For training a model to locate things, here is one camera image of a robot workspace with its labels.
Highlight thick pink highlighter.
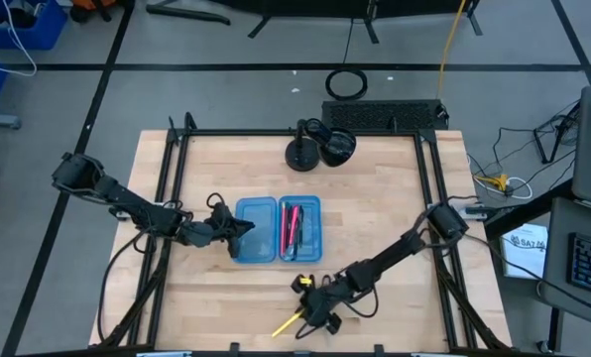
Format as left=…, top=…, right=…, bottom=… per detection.
left=288, top=205, right=299, bottom=248

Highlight black desk lamp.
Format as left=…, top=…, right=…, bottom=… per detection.
left=284, top=117, right=358, bottom=174

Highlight black left wrist camera cable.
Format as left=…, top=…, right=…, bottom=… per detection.
left=204, top=191, right=228, bottom=212

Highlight black perforated case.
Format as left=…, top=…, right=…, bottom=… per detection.
left=321, top=98, right=449, bottom=131

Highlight slim pink marker yellow ring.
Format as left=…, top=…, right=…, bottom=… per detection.
left=279, top=200, right=289, bottom=257

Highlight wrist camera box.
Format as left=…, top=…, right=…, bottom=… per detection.
left=209, top=210, right=233, bottom=237
left=310, top=287, right=340, bottom=314

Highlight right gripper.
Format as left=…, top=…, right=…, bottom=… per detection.
left=290, top=273, right=344, bottom=336

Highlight long white cable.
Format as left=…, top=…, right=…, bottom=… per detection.
left=0, top=0, right=38, bottom=78

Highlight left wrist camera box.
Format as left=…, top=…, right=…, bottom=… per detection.
left=209, top=210, right=233, bottom=237

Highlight large blue floor bin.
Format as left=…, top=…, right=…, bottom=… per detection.
left=0, top=0, right=68, bottom=51

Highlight yellow hanging cable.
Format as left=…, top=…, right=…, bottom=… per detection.
left=436, top=0, right=468, bottom=100

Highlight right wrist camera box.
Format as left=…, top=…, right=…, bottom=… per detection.
left=310, top=287, right=340, bottom=314

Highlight short white cable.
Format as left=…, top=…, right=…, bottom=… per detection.
left=503, top=176, right=533, bottom=200

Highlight black handled scissors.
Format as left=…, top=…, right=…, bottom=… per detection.
left=281, top=232, right=302, bottom=262

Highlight blue plastic pencil box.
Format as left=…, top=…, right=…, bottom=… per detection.
left=234, top=194, right=323, bottom=264

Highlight white printed paper sheet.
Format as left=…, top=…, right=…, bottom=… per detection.
left=501, top=222, right=549, bottom=280

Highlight coiled black cable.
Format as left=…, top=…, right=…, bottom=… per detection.
left=324, top=68, right=369, bottom=102

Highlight black aluminium table frame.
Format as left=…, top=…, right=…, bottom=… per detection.
left=96, top=111, right=513, bottom=357

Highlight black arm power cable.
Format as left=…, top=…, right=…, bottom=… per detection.
left=461, top=230, right=591, bottom=318
left=96, top=225, right=153, bottom=343

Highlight orange and black object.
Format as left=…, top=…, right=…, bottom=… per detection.
left=69, top=0, right=128, bottom=24

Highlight black tripod stand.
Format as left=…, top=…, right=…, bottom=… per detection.
left=532, top=101, right=580, bottom=165

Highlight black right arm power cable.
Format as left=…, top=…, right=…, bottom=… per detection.
left=461, top=230, right=591, bottom=318

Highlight grey desk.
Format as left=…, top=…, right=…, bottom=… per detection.
left=537, top=195, right=591, bottom=318

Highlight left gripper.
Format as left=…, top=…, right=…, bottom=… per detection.
left=208, top=201, right=256, bottom=259

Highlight black partition wall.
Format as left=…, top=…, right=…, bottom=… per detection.
left=146, top=0, right=483, bottom=46

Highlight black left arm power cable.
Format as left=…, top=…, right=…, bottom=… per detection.
left=96, top=225, right=153, bottom=343

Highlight yellow highlighter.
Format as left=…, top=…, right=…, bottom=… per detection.
left=270, top=307, right=307, bottom=339

